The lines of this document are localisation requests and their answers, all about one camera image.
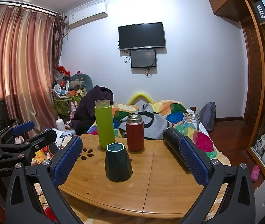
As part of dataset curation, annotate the clear glass bottle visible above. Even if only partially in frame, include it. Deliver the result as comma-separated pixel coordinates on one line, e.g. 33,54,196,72
181,112,200,145

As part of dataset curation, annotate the black wall television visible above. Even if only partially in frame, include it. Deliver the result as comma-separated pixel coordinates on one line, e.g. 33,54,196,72
118,23,166,51

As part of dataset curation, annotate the red bag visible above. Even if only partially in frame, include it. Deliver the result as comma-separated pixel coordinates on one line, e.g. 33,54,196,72
57,65,69,75

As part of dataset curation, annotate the small black monitor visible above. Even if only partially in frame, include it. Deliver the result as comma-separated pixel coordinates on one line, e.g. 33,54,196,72
130,49,157,69

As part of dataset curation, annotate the pink rabbit doll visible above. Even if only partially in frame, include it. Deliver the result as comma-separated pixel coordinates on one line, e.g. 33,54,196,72
70,101,80,119

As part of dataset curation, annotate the white air conditioner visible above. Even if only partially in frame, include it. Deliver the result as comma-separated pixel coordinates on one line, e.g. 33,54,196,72
65,2,108,30

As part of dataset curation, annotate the pink striped curtain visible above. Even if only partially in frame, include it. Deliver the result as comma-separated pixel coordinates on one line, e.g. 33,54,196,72
0,3,58,143

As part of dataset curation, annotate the dark green faceted cup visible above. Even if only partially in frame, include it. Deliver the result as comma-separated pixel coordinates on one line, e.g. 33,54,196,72
104,142,133,182

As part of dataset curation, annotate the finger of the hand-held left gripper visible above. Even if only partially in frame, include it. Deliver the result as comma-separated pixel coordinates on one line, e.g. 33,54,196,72
0,129,57,161
0,121,35,145

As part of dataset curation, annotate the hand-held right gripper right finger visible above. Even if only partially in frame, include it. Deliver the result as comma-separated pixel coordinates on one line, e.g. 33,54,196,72
178,136,256,224

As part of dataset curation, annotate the green basket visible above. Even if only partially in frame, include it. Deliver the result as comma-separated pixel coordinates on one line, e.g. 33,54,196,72
54,96,81,116

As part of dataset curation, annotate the red thermos flask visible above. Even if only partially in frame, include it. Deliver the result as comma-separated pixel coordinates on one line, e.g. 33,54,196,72
125,113,144,152

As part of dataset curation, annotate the lime green bottle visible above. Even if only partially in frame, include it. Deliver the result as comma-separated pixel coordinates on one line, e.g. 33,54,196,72
94,99,116,150

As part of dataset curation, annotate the dark purple jacket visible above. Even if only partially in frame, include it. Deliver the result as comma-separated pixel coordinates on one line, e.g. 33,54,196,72
73,85,115,136

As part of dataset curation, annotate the yellow foam tube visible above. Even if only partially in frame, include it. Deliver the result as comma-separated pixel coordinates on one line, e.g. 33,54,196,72
128,93,153,105

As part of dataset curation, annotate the black cylindrical flask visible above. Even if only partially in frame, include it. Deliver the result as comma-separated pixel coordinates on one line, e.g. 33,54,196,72
163,127,190,172

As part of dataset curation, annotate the colourful patchwork blanket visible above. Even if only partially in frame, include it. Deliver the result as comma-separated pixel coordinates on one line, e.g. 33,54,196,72
87,100,231,166

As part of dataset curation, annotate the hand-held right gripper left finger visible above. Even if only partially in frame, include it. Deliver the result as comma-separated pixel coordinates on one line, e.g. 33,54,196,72
5,136,84,224

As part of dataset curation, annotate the grey sweater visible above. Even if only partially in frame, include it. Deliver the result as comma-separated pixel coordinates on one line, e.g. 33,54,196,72
118,103,173,140

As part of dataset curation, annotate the black storage box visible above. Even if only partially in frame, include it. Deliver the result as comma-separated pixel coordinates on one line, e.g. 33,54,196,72
252,1,265,25

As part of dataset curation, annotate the brown patterned curtain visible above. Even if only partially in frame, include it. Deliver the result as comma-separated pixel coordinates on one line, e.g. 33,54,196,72
54,12,68,81

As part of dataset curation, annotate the pink slipper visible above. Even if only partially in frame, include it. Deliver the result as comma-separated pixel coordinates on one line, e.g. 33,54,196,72
250,164,260,182

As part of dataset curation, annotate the grey bag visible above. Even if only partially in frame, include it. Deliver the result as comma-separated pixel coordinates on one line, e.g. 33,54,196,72
255,133,265,155

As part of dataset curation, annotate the grey backpack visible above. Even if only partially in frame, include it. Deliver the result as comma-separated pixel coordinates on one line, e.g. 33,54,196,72
199,102,217,132

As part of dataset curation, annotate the grey-green plush cushion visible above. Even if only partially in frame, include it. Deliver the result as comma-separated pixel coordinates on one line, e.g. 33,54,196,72
64,73,93,91

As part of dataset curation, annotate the wooden wardrobe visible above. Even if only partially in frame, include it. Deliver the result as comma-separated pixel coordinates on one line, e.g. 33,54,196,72
207,0,265,180

